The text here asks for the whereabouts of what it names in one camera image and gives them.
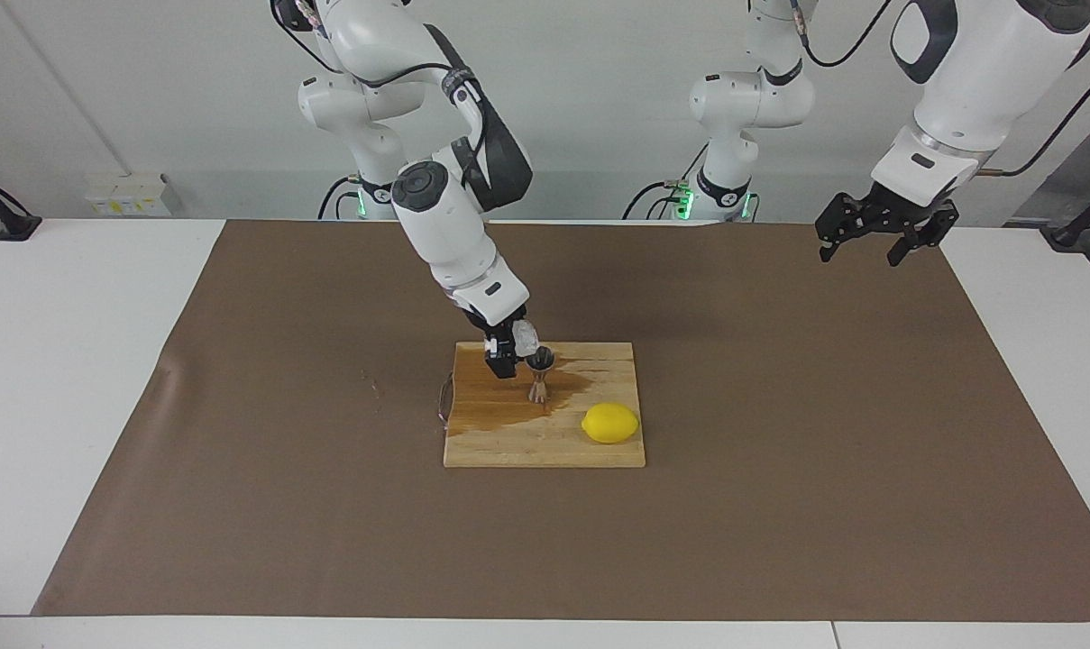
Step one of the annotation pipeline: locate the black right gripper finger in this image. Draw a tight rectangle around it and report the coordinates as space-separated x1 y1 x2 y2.
483 335 520 380

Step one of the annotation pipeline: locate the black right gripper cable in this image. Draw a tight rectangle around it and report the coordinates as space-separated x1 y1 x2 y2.
274 0 491 181

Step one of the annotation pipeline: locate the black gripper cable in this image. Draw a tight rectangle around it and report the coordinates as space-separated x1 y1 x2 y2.
783 0 1090 177
274 0 491 181

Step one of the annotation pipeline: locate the brown table mat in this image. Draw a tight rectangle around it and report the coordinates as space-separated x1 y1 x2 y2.
31 221 1090 623

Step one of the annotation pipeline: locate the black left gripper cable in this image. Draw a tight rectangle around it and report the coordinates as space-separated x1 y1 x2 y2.
783 0 1090 177

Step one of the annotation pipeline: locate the yellow lemon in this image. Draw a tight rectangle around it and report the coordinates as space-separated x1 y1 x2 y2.
581 403 642 445

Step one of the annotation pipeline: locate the wooden cutting board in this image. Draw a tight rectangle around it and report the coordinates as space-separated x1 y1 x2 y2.
438 341 647 470

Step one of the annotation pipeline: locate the black arm base cable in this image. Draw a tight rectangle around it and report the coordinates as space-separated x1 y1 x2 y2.
317 176 362 220
623 178 690 220

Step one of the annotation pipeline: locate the black clamp stand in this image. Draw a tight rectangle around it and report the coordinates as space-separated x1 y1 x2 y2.
0 167 42 242
1040 176 1090 253

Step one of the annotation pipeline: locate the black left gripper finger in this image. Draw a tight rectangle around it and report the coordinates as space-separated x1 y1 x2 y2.
813 192 870 265
885 203 960 268

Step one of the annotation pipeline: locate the steel double jigger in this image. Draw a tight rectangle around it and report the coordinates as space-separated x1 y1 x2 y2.
525 347 557 408

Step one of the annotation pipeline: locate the white wall socket block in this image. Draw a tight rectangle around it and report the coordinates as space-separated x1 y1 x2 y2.
85 174 169 217

